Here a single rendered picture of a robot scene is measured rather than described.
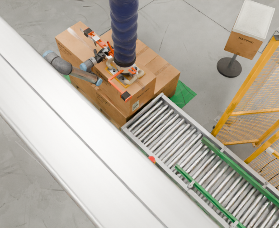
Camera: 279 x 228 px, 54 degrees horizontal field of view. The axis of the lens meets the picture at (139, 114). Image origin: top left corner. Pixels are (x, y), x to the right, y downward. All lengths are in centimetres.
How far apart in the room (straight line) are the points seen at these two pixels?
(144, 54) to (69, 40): 102
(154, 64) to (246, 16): 131
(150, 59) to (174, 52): 93
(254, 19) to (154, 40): 165
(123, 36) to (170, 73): 139
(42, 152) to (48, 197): 339
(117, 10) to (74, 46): 129
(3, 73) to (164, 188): 22
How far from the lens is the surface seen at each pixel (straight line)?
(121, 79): 292
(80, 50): 340
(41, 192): 371
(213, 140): 327
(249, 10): 408
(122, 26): 238
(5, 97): 33
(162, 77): 364
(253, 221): 320
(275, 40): 215
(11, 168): 392
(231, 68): 466
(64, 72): 247
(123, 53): 263
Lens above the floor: 347
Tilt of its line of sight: 62 degrees down
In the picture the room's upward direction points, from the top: 5 degrees clockwise
